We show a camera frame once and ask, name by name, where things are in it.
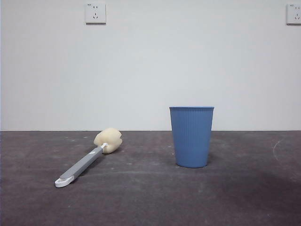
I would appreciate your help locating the white wall socket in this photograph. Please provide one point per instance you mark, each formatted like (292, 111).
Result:
(294, 14)
(95, 14)

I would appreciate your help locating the blue ribbed plastic cup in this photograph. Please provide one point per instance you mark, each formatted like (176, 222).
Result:
(191, 139)

